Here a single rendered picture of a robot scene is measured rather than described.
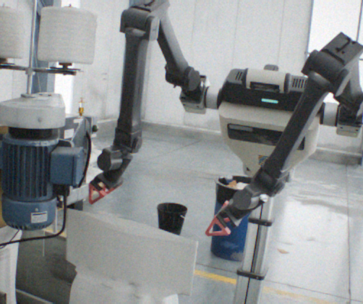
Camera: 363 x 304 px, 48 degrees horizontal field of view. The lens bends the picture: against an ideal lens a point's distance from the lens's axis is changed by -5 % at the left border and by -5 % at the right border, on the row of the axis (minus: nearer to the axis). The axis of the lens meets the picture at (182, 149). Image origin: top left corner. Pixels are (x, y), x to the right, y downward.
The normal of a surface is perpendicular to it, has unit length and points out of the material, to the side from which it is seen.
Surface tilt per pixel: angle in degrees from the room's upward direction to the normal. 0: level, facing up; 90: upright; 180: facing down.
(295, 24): 90
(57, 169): 90
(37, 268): 90
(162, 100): 90
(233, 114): 40
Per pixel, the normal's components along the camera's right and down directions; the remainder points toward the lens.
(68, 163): 0.05, 0.19
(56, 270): -0.36, 0.14
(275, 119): -0.15, -0.66
